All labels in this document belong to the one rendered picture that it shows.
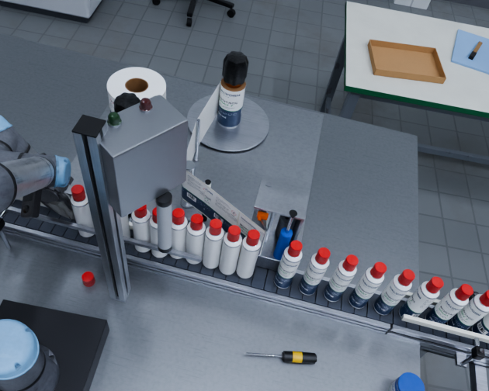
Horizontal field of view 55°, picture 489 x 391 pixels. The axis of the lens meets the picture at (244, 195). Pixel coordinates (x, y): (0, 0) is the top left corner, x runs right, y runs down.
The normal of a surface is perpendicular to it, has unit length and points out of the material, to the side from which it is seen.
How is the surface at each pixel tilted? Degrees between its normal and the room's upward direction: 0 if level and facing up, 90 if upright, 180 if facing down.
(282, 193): 0
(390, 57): 0
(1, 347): 9
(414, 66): 0
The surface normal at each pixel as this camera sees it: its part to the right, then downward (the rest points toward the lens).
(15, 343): 0.28, -0.58
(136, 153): 0.67, 0.63
